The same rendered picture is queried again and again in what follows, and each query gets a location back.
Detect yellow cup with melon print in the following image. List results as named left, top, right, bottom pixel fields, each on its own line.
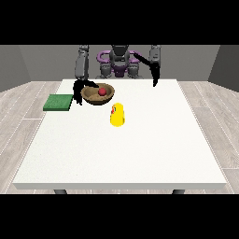
left=109, top=102, right=127, bottom=128

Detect brown wooden bowl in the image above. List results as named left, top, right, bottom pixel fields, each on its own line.
left=80, top=82, right=116, bottom=106

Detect green square pad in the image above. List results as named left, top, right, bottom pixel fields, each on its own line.
left=42, top=93, right=75, bottom=112

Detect grey robot trunk purple rings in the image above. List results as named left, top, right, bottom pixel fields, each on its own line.
left=94, top=45, right=145, bottom=80

